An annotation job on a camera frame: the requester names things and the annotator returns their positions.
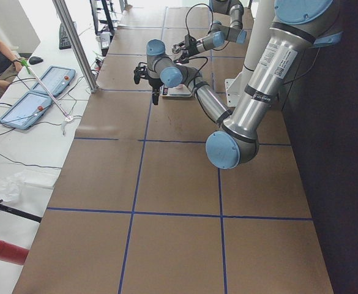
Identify black keyboard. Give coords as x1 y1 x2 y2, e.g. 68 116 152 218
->
59 23 72 50

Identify black computer mouse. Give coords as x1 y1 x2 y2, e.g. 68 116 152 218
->
28 56 43 65

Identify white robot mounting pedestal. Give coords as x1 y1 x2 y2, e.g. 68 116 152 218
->
225 0 275 107

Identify black tripod rod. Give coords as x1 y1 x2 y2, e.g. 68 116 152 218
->
0 200 42 223

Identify metal reacher stick green handle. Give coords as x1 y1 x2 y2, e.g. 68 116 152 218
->
16 58 75 136

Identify glass sauce bottle metal spout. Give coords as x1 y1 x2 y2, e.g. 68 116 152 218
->
171 44 187 63

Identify red cylinder tube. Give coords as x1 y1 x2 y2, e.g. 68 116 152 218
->
0 239 29 265

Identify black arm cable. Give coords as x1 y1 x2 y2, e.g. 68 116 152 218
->
172 55 210 85
184 3 216 39

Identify crumpled white plastic sheet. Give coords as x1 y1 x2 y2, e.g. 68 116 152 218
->
0 169 58 202

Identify aluminium frame post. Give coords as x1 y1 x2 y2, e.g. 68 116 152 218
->
53 0 98 93

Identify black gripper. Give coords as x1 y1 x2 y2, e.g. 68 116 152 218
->
180 34 199 59
133 62 163 105

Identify digital kitchen scale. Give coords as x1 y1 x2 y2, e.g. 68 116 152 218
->
160 85 192 99

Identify far blue teach pendant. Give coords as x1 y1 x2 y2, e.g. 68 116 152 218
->
40 66 76 97

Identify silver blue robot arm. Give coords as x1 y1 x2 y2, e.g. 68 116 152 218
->
134 1 343 169
171 1 247 61

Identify near blue teach pendant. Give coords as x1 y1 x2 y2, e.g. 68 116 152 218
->
0 91 52 130

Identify blue teach pendant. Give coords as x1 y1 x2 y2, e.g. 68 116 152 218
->
0 91 52 130
40 66 76 97

